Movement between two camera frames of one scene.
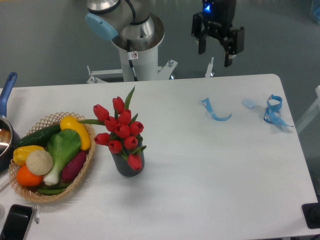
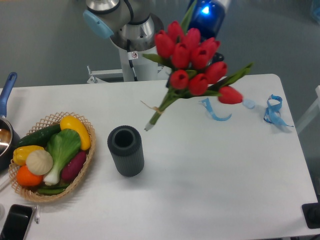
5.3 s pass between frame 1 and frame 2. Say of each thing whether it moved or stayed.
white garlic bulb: stayed
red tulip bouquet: moved
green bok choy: stayed
